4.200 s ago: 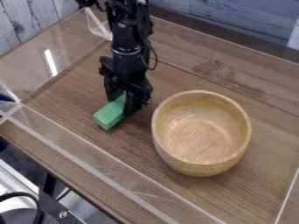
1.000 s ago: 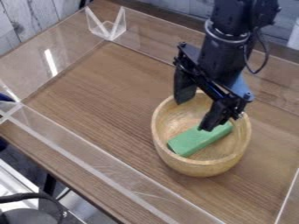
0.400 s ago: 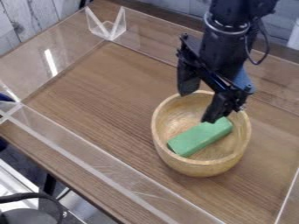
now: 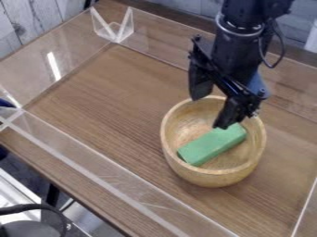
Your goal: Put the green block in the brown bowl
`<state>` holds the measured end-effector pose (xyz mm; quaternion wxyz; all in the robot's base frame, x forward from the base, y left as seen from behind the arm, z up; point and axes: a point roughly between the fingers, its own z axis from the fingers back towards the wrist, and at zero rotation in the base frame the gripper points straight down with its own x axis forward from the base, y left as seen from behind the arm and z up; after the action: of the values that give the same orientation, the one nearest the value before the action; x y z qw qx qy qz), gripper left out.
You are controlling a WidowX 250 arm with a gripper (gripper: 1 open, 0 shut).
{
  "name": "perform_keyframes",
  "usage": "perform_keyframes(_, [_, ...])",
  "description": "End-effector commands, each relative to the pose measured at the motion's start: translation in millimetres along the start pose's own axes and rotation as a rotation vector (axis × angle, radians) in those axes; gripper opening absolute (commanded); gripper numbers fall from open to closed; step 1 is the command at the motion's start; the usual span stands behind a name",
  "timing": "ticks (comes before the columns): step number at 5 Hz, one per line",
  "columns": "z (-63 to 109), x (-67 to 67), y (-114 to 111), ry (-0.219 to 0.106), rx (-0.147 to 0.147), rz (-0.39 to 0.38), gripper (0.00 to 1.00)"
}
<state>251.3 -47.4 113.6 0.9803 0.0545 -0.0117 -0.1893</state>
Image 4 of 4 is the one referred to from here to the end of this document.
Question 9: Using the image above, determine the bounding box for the black cable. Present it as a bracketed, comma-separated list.
[0, 203, 70, 237]

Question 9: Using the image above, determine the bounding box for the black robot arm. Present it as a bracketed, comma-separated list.
[189, 0, 293, 129]

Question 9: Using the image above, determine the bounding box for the black metal bracket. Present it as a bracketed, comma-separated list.
[42, 210, 93, 237]

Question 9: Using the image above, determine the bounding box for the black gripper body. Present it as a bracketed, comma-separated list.
[189, 30, 269, 118]

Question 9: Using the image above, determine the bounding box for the clear acrylic front wall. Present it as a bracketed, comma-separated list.
[0, 101, 238, 237]

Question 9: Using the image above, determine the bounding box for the brown wooden bowl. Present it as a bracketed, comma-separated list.
[160, 95, 267, 187]

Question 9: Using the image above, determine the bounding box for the green rectangular block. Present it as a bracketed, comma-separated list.
[177, 123, 248, 167]

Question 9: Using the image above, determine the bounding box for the clear acrylic corner bracket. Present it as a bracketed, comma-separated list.
[90, 7, 134, 44]

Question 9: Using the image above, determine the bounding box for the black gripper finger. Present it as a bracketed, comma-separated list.
[189, 61, 213, 101]
[213, 96, 248, 130]

